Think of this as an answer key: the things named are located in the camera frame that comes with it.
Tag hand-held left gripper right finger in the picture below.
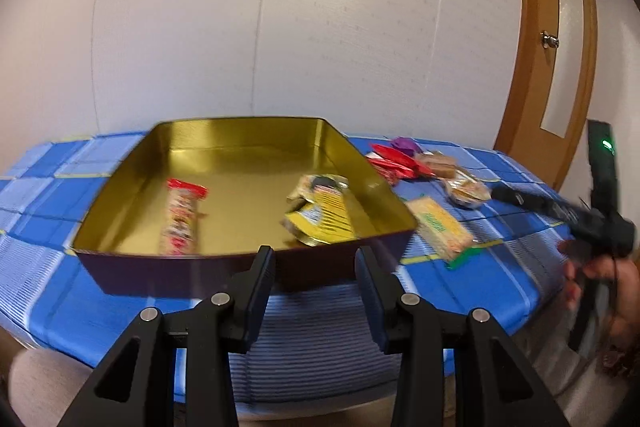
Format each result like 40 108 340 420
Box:
354 245 571 427

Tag yellow snack packet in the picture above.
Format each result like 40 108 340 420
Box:
282 174 362 247

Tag gold tin box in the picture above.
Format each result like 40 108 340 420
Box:
70 117 419 298

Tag person's right hand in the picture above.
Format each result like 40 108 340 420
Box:
557 239 640 358

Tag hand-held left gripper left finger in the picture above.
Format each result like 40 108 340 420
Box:
57 245 276 427

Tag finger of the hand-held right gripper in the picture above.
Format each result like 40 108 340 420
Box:
492 184 581 228

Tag green and yellow cracker packet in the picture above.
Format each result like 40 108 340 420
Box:
404 196 482 270

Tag blue plaid tablecloth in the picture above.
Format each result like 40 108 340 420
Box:
0 132 576 405

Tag brown cookie packet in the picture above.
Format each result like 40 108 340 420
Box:
415 151 460 180

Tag wooden door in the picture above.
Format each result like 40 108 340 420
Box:
492 0 608 188

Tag clear cookie packet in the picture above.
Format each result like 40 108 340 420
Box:
444 174 492 209

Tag red-ended snack bar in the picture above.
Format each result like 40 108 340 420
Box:
159 178 209 257

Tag red snack packet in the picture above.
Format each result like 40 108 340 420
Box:
367 144 423 186

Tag purple snack packet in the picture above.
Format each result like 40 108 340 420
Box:
391 136 418 158

